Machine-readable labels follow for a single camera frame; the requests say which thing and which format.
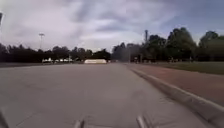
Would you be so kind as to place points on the tall dark tower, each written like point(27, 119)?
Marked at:
point(146, 36)

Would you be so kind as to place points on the low white building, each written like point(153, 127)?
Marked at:
point(95, 61)

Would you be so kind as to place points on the grass strip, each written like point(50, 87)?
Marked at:
point(200, 66)

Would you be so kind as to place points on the white vehicle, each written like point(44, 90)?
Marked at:
point(47, 60)

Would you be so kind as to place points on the tall floodlight pole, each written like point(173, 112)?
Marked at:
point(41, 39)

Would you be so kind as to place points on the grey asphalt road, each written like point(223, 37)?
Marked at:
point(86, 90)

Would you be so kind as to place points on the reddish paved path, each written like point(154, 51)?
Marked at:
point(196, 81)

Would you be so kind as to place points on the row of dark trees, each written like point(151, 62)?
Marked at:
point(173, 46)

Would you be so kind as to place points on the grey concrete kerb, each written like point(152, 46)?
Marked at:
point(186, 96)

